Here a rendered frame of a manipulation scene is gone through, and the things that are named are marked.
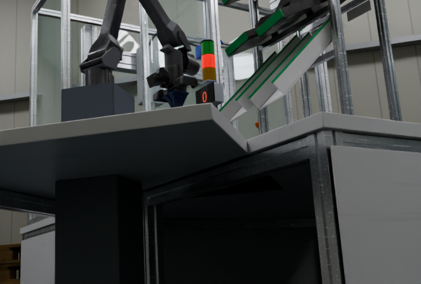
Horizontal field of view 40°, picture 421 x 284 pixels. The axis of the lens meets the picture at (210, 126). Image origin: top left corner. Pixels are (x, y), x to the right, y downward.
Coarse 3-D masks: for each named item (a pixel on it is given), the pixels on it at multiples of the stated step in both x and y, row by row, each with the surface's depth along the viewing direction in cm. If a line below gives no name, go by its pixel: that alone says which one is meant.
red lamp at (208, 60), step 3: (207, 54) 209; (210, 54) 209; (201, 57) 211; (204, 57) 209; (207, 57) 208; (210, 57) 209; (213, 57) 209; (204, 60) 209; (207, 60) 208; (210, 60) 208; (213, 60) 209; (204, 63) 208; (207, 63) 208; (210, 63) 208; (213, 63) 208; (204, 66) 208; (207, 66) 208; (210, 66) 208; (213, 66) 208
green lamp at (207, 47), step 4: (200, 44) 212; (204, 44) 210; (208, 44) 210; (212, 44) 211; (204, 48) 210; (208, 48) 209; (212, 48) 210; (204, 52) 209; (208, 52) 209; (212, 52) 210
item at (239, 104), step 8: (296, 40) 159; (288, 48) 157; (272, 56) 170; (280, 56) 156; (264, 64) 168; (272, 64) 154; (256, 72) 167; (264, 72) 153; (248, 80) 165; (256, 80) 151; (240, 88) 163; (248, 88) 150; (232, 96) 162; (240, 96) 148; (248, 96) 149; (224, 104) 160; (232, 104) 161; (240, 104) 148; (248, 104) 148; (224, 112) 160; (232, 112) 160; (240, 112) 155; (232, 120) 156
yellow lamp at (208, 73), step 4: (204, 68) 208; (208, 68) 207; (212, 68) 208; (204, 72) 208; (208, 72) 207; (212, 72) 207; (204, 76) 207; (208, 76) 207; (212, 76) 207; (204, 80) 207; (216, 80) 208
